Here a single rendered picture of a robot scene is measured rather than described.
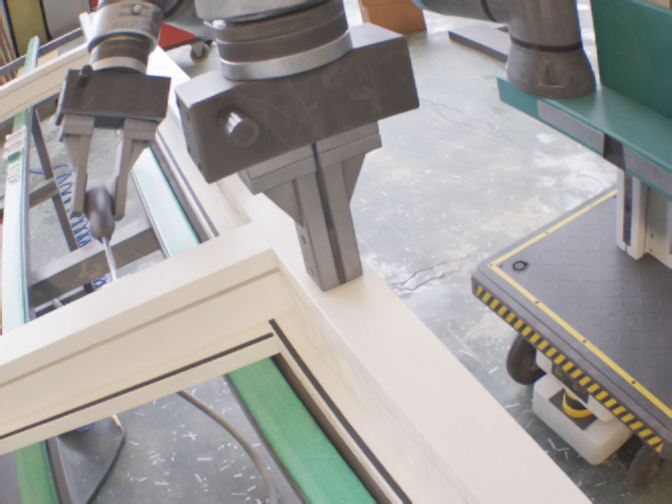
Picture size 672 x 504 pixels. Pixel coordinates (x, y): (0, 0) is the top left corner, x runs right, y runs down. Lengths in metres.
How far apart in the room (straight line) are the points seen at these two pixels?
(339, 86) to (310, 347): 0.20
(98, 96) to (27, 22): 7.13
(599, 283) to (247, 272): 1.01
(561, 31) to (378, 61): 0.83
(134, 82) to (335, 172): 0.35
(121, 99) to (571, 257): 1.05
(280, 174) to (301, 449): 0.17
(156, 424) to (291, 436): 1.34
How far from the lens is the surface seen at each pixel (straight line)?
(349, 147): 0.43
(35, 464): 0.55
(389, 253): 2.13
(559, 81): 1.24
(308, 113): 0.40
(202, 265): 0.53
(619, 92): 1.31
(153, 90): 0.74
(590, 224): 1.61
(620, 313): 1.37
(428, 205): 2.31
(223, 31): 0.39
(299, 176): 0.43
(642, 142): 1.11
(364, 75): 0.41
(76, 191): 0.70
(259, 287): 0.53
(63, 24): 7.76
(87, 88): 0.72
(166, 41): 4.22
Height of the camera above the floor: 1.22
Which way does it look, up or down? 34 degrees down
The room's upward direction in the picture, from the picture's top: 12 degrees counter-clockwise
